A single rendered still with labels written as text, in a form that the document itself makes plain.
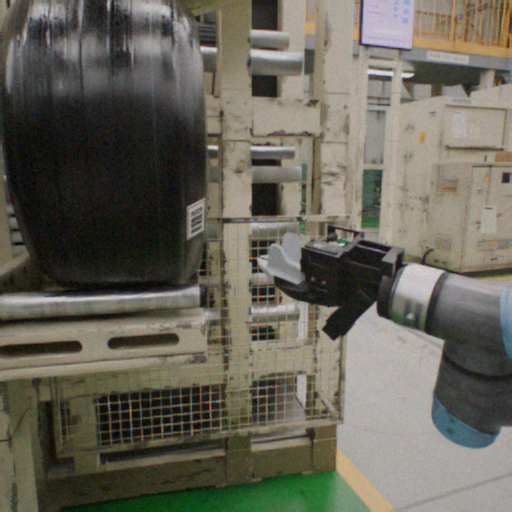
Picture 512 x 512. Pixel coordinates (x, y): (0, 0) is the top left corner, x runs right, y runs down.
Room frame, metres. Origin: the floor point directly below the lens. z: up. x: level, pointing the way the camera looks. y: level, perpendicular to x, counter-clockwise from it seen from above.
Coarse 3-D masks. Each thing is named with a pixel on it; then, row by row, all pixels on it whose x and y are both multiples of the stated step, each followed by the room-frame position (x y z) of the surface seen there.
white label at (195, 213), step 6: (198, 204) 0.68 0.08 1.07; (204, 204) 0.69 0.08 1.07; (192, 210) 0.67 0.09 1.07; (198, 210) 0.69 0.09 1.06; (204, 210) 0.70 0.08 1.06; (192, 216) 0.68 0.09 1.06; (198, 216) 0.69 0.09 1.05; (204, 216) 0.70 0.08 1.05; (192, 222) 0.68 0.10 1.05; (198, 222) 0.70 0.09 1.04; (204, 222) 0.71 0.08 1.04; (192, 228) 0.69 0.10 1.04; (198, 228) 0.70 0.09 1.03; (204, 228) 0.72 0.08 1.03; (192, 234) 0.69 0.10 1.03
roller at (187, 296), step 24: (120, 288) 0.75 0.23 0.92; (144, 288) 0.75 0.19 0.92; (168, 288) 0.76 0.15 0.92; (192, 288) 0.76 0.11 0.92; (0, 312) 0.69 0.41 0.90; (24, 312) 0.70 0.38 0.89; (48, 312) 0.71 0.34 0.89; (72, 312) 0.72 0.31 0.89; (96, 312) 0.73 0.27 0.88; (120, 312) 0.74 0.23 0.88
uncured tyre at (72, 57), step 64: (64, 0) 0.68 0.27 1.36; (128, 0) 0.71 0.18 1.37; (0, 64) 0.64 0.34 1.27; (64, 64) 0.62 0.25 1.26; (128, 64) 0.64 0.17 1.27; (192, 64) 0.69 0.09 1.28; (0, 128) 0.62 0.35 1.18; (64, 128) 0.61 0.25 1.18; (128, 128) 0.62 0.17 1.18; (192, 128) 0.66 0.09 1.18; (64, 192) 0.61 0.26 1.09; (128, 192) 0.63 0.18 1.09; (192, 192) 0.67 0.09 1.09; (64, 256) 0.66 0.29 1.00; (128, 256) 0.68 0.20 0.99; (192, 256) 0.74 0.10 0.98
